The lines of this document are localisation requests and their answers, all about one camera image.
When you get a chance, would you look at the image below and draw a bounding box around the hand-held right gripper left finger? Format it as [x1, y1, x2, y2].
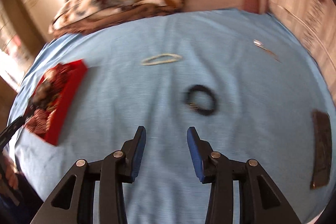
[30, 126, 147, 224]

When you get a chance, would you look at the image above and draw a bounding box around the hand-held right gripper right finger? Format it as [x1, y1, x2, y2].
[186, 126, 302, 224]

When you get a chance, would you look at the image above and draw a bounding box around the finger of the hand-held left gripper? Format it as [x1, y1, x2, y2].
[0, 109, 36, 146]

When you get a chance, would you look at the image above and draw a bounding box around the red white striped scrunchie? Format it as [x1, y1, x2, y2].
[26, 107, 55, 135]

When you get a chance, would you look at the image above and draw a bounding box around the grey scrunchie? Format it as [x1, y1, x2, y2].
[33, 81, 57, 109]

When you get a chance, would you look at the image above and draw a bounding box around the red cardboard box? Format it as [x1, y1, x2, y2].
[25, 59, 88, 146]

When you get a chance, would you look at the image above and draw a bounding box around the black hair tie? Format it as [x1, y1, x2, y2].
[184, 84, 220, 117]

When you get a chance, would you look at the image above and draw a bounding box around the dark red dotted scrunchie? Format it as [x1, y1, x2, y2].
[43, 63, 79, 88]

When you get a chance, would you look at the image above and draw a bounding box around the white pearl bead bracelet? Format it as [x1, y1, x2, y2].
[140, 53, 183, 66]

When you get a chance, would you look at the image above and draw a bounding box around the dark beaded hair clip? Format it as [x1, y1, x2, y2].
[310, 110, 333, 190]

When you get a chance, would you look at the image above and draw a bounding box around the gold beaded hair pin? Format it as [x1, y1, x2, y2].
[253, 39, 282, 62]

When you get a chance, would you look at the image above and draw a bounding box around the person's left hand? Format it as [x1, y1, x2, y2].
[4, 154, 19, 190]

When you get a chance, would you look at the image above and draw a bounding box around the light blue cloth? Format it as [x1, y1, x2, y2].
[7, 7, 334, 224]

